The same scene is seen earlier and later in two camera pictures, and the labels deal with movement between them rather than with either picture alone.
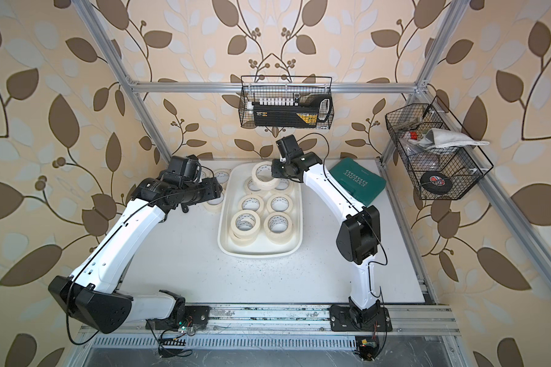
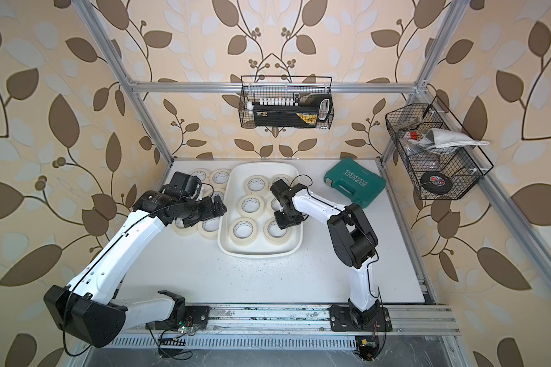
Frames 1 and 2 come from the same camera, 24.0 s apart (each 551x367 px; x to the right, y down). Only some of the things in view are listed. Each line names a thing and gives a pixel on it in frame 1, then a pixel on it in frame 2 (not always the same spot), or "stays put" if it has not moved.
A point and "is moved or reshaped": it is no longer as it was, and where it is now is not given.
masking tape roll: x=279 y=202 stays put
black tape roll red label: x=435 y=183 stays put
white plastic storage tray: x=260 y=215 stays put
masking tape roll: x=222 y=176 is moved or reshaped
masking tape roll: x=214 y=204 is moved or reshaped
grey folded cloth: x=437 y=138 stays put
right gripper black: x=276 y=169 to x=282 y=223
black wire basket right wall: x=443 y=162 stays put
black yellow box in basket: x=311 y=112 stays put
